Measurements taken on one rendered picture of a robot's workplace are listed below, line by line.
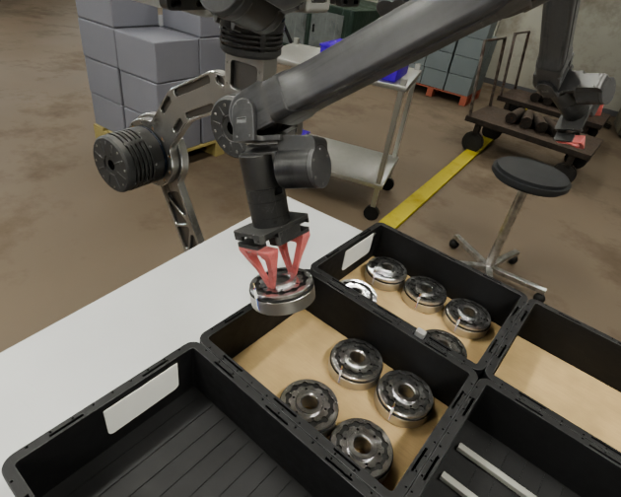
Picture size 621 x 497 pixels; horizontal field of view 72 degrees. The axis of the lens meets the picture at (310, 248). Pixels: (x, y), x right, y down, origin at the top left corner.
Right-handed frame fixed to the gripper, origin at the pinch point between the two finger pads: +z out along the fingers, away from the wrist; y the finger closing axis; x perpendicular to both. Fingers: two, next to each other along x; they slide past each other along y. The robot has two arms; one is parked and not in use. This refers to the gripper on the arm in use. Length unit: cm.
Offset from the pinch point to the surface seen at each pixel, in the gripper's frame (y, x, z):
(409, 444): 6.8, -16.7, 31.5
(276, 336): 7.6, 13.6, 20.1
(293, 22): 519, 452, -112
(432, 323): 36.7, -6.5, 27.6
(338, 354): 11.0, 0.3, 21.9
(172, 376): -15.8, 12.9, 13.5
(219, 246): 31, 61, 16
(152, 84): 120, 225, -39
